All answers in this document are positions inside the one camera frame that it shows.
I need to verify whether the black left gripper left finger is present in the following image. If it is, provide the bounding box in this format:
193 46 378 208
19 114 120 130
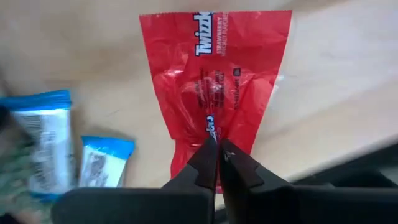
51 136 218 224

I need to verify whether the black aluminium table frame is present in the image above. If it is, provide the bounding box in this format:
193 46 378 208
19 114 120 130
289 142 398 187

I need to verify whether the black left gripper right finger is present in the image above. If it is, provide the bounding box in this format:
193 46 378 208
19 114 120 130
219 138 398 224

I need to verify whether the blue white candy bar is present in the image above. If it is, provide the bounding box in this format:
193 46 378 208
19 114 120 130
0 89 74 202
77 135 136 189

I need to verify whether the red Twizzlers candy bag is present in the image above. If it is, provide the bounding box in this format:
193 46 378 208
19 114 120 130
139 10 293 194

